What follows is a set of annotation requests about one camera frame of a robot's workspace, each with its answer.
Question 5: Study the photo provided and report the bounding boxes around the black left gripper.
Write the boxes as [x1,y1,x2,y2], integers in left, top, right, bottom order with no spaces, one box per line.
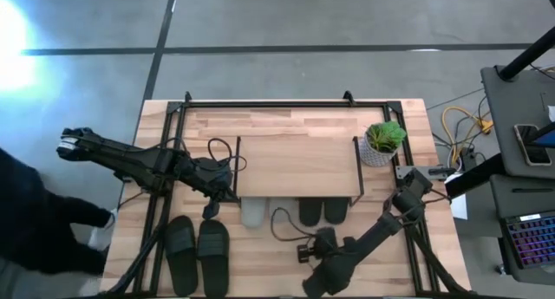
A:
[175,154,241,220]

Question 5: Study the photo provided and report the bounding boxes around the black slide sandal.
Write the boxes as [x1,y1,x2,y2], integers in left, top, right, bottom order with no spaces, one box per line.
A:
[197,219,231,299]
[164,215,199,297]
[323,197,350,225]
[297,197,324,227]

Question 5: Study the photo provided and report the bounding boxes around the grey slide sandal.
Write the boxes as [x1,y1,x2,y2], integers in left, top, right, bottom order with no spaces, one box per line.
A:
[268,197,300,224]
[240,197,268,229]

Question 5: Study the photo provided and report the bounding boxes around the wooden shelf with black legs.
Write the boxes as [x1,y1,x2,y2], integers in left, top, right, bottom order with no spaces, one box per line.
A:
[233,136,365,208]

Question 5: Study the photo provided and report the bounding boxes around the green plant in white pot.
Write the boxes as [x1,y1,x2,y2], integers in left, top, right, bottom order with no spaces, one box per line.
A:
[360,120,408,168]

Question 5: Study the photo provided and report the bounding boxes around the person's white shoe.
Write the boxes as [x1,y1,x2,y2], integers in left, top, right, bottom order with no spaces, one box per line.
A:
[88,207,118,251]

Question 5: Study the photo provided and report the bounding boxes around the white paper sheet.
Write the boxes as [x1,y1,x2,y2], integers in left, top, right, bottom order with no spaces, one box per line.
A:
[449,193,469,221]

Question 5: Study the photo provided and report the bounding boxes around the black diagonal support bar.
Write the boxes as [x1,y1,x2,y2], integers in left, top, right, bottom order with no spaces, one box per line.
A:
[444,153,506,200]

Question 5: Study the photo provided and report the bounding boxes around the person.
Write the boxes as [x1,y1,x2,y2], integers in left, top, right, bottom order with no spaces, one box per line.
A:
[0,146,114,276]

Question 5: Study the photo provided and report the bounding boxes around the laptop with lit keyboard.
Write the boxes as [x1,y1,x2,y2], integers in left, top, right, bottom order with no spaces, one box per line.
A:
[498,210,555,287]

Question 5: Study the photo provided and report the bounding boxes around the smartphone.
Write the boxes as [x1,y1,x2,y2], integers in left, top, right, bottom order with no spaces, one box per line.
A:
[513,123,553,167]

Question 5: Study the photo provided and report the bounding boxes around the grey cart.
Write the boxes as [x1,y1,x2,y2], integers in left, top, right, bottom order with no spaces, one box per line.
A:
[480,64,555,287]

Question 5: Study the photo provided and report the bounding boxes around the black pole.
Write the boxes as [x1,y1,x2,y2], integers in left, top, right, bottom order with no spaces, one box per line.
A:
[497,25,555,82]

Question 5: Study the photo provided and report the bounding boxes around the black loose cable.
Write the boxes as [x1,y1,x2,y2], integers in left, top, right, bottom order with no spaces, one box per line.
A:
[269,206,317,243]

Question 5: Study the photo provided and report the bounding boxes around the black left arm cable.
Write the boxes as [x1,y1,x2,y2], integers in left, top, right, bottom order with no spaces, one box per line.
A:
[206,137,248,174]

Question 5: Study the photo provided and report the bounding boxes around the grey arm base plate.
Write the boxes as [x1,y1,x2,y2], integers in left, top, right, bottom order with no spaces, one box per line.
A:
[395,164,456,182]

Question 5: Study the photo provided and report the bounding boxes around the black metal table frame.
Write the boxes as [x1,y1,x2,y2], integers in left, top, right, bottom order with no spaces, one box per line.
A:
[101,89,476,299]

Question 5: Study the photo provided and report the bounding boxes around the thin floor cable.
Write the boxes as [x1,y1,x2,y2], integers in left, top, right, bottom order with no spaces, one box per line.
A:
[427,88,485,112]

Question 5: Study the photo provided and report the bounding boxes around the yellow cable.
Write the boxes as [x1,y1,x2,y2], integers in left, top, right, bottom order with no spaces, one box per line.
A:
[441,106,494,166]

